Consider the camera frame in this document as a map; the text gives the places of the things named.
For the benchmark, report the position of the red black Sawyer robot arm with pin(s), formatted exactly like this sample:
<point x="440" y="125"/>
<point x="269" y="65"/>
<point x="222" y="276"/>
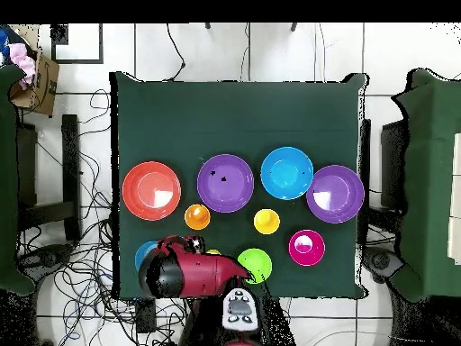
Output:
<point x="201" y="274"/>

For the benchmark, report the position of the green small bowl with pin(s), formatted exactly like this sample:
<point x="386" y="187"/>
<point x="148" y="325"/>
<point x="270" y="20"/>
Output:
<point x="257" y="261"/>

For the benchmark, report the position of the dark green tablecloth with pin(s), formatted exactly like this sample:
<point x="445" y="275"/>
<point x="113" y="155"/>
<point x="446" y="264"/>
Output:
<point x="234" y="119"/>

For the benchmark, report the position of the cardboard box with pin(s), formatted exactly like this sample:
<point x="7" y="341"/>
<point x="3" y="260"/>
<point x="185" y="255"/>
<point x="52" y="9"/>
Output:
<point x="43" y="86"/>

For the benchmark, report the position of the black cabinet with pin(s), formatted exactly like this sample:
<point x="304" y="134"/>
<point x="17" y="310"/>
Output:
<point x="392" y="162"/>

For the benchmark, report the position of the blue small bowl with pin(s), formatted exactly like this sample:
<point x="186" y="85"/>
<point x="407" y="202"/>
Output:
<point x="143" y="252"/>

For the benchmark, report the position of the blue large bowl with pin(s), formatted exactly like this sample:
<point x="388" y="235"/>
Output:
<point x="286" y="173"/>

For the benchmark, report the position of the black chair base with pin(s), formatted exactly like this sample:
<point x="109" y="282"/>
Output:
<point x="47" y="257"/>
<point x="381" y="261"/>

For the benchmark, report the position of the yellow smooth cup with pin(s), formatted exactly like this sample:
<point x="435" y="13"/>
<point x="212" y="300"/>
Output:
<point x="213" y="252"/>

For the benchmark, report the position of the orange stepped cup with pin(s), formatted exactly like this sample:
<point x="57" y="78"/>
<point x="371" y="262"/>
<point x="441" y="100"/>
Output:
<point x="197" y="216"/>

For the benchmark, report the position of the yellow stepped cup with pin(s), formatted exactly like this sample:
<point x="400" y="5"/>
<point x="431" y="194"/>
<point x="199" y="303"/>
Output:
<point x="266" y="221"/>

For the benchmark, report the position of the blue item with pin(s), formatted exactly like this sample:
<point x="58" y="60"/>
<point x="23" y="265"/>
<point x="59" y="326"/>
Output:
<point x="4" y="43"/>

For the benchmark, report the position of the pink-red small bowl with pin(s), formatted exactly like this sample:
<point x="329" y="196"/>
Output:
<point x="306" y="254"/>

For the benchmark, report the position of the black square frame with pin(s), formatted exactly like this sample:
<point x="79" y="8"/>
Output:
<point x="77" y="61"/>

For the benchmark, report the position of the black metal stand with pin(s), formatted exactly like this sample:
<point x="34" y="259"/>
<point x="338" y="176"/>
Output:
<point x="70" y="173"/>

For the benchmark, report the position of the black power strip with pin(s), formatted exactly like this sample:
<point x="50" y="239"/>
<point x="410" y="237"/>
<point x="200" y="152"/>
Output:
<point x="146" y="317"/>

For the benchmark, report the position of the pink cloth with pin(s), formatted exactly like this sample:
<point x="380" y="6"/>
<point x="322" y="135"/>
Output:
<point x="21" y="59"/>

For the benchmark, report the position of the orange large bowl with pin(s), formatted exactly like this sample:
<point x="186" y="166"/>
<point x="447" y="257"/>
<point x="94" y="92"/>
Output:
<point x="144" y="180"/>

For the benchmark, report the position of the green cloth covered table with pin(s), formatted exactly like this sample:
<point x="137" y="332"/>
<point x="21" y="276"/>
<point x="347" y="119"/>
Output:
<point x="428" y="180"/>
<point x="7" y="180"/>

